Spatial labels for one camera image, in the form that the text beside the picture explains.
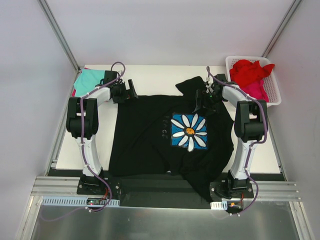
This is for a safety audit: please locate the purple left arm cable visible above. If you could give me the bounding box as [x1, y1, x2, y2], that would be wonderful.
[77, 61, 127, 208]

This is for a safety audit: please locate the black t-shirt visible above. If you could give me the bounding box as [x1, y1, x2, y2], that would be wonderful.
[108, 76, 234, 202]

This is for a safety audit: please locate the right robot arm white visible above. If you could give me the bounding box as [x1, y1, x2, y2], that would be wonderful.
[194, 74, 268, 198]

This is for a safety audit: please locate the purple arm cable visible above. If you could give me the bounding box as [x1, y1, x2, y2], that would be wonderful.
[77, 61, 127, 208]
[206, 65, 266, 213]

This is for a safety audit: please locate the aluminium frame post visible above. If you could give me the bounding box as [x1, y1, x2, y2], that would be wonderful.
[259, 0, 303, 59]
[37, 0, 81, 73]

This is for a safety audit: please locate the folded teal t-shirt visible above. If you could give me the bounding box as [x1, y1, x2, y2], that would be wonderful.
[81, 68, 105, 96]

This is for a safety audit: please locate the magenta t-shirt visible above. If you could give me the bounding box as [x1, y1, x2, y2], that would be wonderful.
[247, 80, 269, 103]

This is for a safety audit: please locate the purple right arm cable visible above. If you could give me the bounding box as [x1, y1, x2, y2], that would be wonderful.
[206, 65, 266, 213]

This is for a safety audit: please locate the red t-shirt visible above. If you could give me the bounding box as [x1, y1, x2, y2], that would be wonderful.
[229, 59, 275, 87]

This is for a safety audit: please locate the right aluminium frame post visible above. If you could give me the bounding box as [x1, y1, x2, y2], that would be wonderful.
[259, 0, 303, 59]

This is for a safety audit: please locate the left aluminium frame post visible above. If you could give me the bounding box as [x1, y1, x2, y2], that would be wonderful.
[37, 0, 81, 73]

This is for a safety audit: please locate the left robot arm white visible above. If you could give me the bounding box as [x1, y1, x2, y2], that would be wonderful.
[66, 70, 138, 195]

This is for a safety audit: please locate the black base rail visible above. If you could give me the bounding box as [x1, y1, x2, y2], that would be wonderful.
[47, 172, 276, 210]

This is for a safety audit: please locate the white plastic basket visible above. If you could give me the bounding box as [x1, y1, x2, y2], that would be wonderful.
[225, 55, 282, 107]

